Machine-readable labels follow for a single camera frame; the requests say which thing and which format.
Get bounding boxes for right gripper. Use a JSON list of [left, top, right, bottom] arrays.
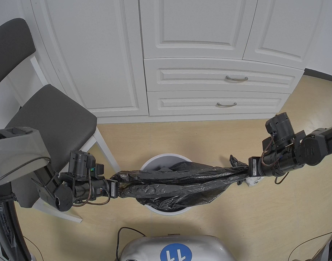
[[248, 151, 294, 178]]

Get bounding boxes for white paper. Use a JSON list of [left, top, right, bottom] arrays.
[[238, 174, 265, 187]]

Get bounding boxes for black plastic bag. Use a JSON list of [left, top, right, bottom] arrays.
[[110, 161, 250, 213]]

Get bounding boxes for white trash bin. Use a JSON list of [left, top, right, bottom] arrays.
[[140, 153, 194, 215]]

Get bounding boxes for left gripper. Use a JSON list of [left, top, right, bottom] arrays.
[[74, 179, 119, 201]]

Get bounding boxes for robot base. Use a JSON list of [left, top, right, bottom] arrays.
[[122, 234, 236, 261]]

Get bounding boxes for white wardrobe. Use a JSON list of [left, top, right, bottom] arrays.
[[18, 0, 326, 125]]

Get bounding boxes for black cable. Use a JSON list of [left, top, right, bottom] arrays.
[[290, 233, 332, 261], [116, 227, 147, 261], [22, 235, 42, 261]]

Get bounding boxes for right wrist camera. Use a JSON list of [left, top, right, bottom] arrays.
[[265, 117, 278, 136]]

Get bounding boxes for white chair grey cushions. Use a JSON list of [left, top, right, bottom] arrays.
[[0, 18, 122, 224]]

